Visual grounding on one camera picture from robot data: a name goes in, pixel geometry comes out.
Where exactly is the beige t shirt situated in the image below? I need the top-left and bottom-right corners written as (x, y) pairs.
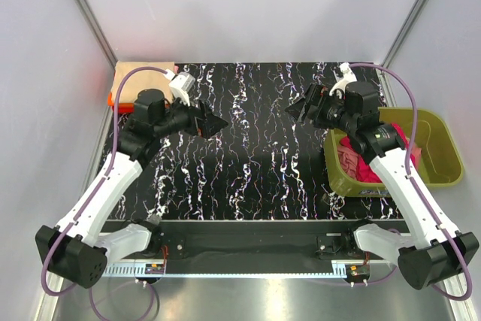
top-left (110, 61), bottom-right (175, 103)

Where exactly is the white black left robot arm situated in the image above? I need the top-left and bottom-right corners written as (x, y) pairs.
top-left (35, 89), bottom-right (228, 295)

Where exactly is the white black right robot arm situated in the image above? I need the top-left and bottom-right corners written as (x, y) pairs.
top-left (285, 81), bottom-right (479, 290)

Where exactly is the crumpled dusty pink t shirt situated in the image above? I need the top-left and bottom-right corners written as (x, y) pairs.
top-left (336, 139), bottom-right (424, 179)

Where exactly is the folded orange t shirt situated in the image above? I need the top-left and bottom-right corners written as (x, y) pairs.
top-left (107, 92), bottom-right (134, 114)

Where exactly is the crumpled magenta t shirt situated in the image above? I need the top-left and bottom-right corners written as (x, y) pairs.
top-left (345, 122), bottom-right (408, 173)

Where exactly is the olive green plastic bin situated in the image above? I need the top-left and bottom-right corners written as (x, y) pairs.
top-left (324, 108), bottom-right (464, 198)

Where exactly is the left power connector board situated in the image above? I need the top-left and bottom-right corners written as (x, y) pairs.
top-left (145, 262), bottom-right (165, 274)

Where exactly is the power connector board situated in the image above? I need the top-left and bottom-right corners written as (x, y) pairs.
top-left (145, 262), bottom-right (165, 274)
top-left (346, 264), bottom-right (371, 277)

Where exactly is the right power connector board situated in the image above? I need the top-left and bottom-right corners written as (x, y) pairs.
top-left (346, 264), bottom-right (371, 277)

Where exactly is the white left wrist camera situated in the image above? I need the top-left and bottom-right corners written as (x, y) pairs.
top-left (168, 72), bottom-right (196, 106)

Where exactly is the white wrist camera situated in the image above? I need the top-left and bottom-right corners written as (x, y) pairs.
top-left (329, 62), bottom-right (357, 98)
top-left (168, 72), bottom-right (196, 106)

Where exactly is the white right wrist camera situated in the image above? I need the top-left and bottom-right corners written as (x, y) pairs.
top-left (329, 62), bottom-right (357, 98)

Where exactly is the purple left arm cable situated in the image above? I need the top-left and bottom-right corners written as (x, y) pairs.
top-left (40, 66), bottom-right (170, 320)

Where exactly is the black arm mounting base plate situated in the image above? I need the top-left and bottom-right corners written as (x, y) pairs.
top-left (101, 221), bottom-right (410, 275)

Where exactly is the aluminium frame post left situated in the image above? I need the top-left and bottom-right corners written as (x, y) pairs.
top-left (74, 0), bottom-right (117, 69)

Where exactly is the aluminium frame post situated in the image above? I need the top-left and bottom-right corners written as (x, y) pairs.
top-left (74, 0), bottom-right (117, 69)
top-left (379, 0), bottom-right (452, 74)

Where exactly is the aluminium front rail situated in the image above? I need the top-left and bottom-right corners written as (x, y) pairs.
top-left (48, 253), bottom-right (461, 280)

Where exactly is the aluminium frame post right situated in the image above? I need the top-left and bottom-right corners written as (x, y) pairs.
top-left (379, 0), bottom-right (452, 74)

